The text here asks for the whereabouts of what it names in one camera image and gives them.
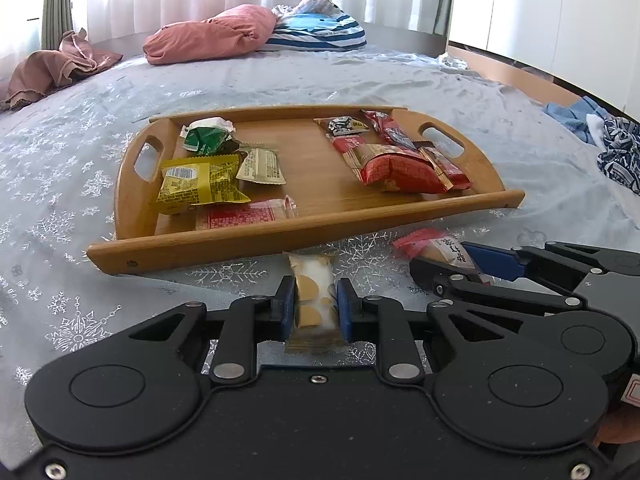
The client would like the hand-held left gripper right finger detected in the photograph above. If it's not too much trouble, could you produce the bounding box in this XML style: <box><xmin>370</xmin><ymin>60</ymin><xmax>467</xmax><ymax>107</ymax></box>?
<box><xmin>336</xmin><ymin>278</ymin><xmax>538</xmax><ymax>386</ymax></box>

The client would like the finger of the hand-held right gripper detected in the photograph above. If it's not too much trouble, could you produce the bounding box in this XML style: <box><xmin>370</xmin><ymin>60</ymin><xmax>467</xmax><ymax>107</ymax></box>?
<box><xmin>459</xmin><ymin>241</ymin><xmax>640</xmax><ymax>290</ymax></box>
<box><xmin>409</xmin><ymin>257</ymin><xmax>589</xmax><ymax>330</ymax></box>

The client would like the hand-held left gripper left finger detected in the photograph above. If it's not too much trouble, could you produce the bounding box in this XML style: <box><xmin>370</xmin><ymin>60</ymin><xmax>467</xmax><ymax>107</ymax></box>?
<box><xmin>120</xmin><ymin>275</ymin><xmax>297</xmax><ymax>386</ymax></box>

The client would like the cream dotted biscuit packet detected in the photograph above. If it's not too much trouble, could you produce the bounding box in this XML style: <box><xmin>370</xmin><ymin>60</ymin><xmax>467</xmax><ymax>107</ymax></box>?
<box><xmin>282</xmin><ymin>252</ymin><xmax>348</xmax><ymax>353</ymax></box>

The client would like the pink snack packet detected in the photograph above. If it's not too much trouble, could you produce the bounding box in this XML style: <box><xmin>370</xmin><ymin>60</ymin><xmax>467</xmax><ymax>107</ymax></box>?
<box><xmin>391</xmin><ymin>227</ymin><xmax>488</xmax><ymax>283</ymax></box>

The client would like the red and brown biscuit packet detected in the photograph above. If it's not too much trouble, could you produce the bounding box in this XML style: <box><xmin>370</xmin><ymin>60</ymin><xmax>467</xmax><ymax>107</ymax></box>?
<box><xmin>417</xmin><ymin>146</ymin><xmax>473</xmax><ymax>192</ymax></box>

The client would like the red snack bar packet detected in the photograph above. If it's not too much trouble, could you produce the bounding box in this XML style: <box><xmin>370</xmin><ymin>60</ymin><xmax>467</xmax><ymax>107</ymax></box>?
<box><xmin>194</xmin><ymin>196</ymin><xmax>297</xmax><ymax>232</ymax></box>
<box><xmin>327</xmin><ymin>134</ymin><xmax>368</xmax><ymax>171</ymax></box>

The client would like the wooden tray with handles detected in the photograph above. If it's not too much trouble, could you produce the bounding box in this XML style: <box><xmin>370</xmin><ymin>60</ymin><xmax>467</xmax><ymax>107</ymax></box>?
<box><xmin>86</xmin><ymin>105</ymin><xmax>526</xmax><ymax>276</ymax></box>

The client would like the large red snack packet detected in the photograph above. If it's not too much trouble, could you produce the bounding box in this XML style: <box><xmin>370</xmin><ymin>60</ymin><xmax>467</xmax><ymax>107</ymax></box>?
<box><xmin>350</xmin><ymin>142</ymin><xmax>451</xmax><ymax>195</ymax></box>

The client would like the small tan snack packet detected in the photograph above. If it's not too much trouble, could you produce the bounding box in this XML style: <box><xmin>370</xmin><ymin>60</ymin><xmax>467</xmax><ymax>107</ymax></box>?
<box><xmin>235</xmin><ymin>147</ymin><xmax>287</xmax><ymax>187</ymax></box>

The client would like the yellow snack packet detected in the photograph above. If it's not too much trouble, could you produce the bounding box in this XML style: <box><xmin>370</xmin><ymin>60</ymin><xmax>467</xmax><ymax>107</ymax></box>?
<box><xmin>156</xmin><ymin>154</ymin><xmax>252</xmax><ymax>216</ymax></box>

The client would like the red and grey stick packet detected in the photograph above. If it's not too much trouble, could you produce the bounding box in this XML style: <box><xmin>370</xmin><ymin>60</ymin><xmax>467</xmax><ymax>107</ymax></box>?
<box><xmin>361</xmin><ymin>109</ymin><xmax>426</xmax><ymax>150</ymax></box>

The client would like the green snack packet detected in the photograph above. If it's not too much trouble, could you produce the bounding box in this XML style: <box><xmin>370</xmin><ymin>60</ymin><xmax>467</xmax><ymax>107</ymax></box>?
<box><xmin>180</xmin><ymin>125</ymin><xmax>241</xmax><ymax>157</ymax></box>

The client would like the brown snack packet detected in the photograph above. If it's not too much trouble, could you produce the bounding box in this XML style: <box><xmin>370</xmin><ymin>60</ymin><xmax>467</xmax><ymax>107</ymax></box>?
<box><xmin>313</xmin><ymin>115</ymin><xmax>371</xmax><ymax>137</ymax></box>

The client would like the white cloth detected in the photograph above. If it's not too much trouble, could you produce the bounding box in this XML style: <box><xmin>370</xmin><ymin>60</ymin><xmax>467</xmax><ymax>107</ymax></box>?
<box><xmin>586</xmin><ymin>114</ymin><xmax>610</xmax><ymax>147</ymax></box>

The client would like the light blue cloth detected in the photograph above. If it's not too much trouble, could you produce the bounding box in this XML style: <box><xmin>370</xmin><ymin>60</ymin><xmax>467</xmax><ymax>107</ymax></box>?
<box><xmin>544</xmin><ymin>96</ymin><xmax>613</xmax><ymax>145</ymax></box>

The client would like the crumpled white plastic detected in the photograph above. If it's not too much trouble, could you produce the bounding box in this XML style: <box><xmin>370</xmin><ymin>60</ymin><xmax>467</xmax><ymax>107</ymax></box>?
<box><xmin>437</xmin><ymin>51</ymin><xmax>471</xmax><ymax>71</ymax></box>

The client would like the snowflake bed sheet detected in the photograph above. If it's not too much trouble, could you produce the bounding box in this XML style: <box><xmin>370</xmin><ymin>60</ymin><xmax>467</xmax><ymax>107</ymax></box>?
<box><xmin>0</xmin><ymin>45</ymin><xmax>640</xmax><ymax>456</ymax></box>

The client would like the white wardrobe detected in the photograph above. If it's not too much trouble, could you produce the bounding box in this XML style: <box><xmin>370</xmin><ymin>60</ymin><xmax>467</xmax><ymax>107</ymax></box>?
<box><xmin>447</xmin><ymin>0</ymin><xmax>640</xmax><ymax>111</ymax></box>

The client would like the blue striped cushion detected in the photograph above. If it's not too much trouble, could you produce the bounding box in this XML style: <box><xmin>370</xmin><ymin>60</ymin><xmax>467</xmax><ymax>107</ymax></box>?
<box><xmin>260</xmin><ymin>12</ymin><xmax>368</xmax><ymax>53</ymax></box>

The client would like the pink pillow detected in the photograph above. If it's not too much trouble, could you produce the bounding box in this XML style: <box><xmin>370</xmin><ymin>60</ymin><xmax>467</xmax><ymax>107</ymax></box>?
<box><xmin>142</xmin><ymin>4</ymin><xmax>278</xmax><ymax>65</ymax></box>

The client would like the patterned grey cloth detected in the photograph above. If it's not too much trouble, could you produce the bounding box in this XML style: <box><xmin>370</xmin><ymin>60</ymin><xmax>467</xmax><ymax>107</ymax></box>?
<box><xmin>271</xmin><ymin>0</ymin><xmax>346</xmax><ymax>17</ymax></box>

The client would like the brown crumpled cloth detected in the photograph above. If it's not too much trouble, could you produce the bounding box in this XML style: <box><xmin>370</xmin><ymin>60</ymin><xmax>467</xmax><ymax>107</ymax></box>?
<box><xmin>0</xmin><ymin>30</ymin><xmax>123</xmax><ymax>112</ymax></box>

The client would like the wooden bed frame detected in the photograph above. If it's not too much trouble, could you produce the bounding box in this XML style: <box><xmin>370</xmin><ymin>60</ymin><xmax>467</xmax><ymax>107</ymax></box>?
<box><xmin>445</xmin><ymin>45</ymin><xmax>586</xmax><ymax>108</ymax></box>

